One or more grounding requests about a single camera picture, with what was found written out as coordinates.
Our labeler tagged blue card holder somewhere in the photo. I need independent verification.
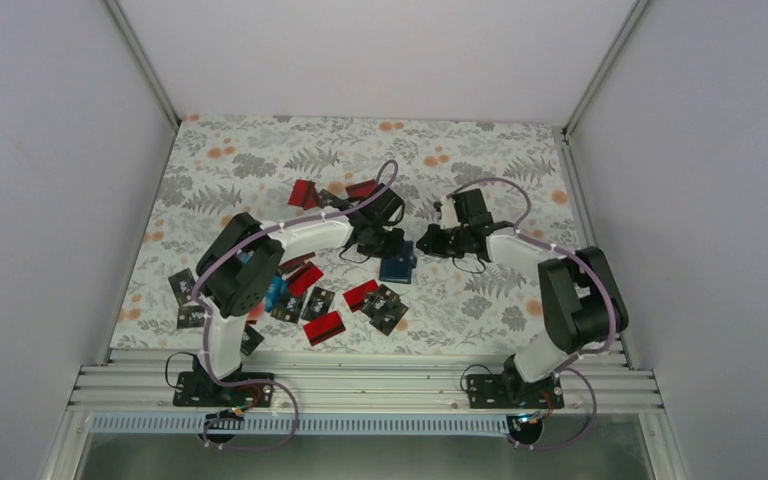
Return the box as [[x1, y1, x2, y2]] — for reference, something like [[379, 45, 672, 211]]
[[378, 240, 417, 285]]

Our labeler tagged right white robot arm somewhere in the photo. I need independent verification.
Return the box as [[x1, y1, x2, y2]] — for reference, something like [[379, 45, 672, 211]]
[[418, 189, 629, 407]]

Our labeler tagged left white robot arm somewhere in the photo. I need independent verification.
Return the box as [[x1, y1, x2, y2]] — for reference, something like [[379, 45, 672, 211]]
[[192, 184, 405, 405]]

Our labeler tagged red black stripe card far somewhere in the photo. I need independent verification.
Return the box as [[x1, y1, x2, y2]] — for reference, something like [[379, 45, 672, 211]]
[[345, 180, 378, 202]]

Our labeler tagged red card far left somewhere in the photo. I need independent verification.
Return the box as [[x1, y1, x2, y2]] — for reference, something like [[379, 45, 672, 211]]
[[288, 179, 322, 211]]

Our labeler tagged red card centre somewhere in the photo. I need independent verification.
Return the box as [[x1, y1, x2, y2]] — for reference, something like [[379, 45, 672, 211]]
[[343, 280, 379, 312]]

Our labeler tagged red card left cluster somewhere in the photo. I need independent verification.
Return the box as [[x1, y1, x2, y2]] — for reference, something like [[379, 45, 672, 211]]
[[287, 262, 324, 296]]

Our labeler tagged red card under VIP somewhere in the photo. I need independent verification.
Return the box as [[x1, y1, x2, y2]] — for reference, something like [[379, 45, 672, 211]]
[[303, 311, 346, 347]]

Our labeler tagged black card near base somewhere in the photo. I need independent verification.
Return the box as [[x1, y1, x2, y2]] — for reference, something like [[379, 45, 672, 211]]
[[240, 324, 264, 356]]

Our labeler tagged black card left edge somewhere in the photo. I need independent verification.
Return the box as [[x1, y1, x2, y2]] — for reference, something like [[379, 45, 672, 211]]
[[168, 268, 195, 306]]

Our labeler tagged floral table mat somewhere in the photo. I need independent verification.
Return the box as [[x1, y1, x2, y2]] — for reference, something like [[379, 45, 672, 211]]
[[111, 115, 579, 355]]

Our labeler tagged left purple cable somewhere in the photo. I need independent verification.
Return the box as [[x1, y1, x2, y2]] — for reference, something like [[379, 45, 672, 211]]
[[189, 160, 400, 453]]

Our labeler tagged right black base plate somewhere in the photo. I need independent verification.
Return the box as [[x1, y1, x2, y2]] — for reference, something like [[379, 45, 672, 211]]
[[465, 373, 565, 410]]

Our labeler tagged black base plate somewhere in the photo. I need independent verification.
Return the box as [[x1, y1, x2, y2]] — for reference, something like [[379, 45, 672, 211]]
[[172, 372, 274, 409], [465, 373, 565, 410]]

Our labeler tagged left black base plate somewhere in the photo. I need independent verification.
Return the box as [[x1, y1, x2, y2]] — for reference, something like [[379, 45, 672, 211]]
[[172, 372, 274, 409]]

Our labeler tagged aluminium rail frame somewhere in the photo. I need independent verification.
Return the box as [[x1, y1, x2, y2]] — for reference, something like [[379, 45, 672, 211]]
[[68, 350, 664, 414]]

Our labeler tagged grey perforated cable duct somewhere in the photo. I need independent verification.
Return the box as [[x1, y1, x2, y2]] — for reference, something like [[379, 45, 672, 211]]
[[87, 412, 509, 437]]

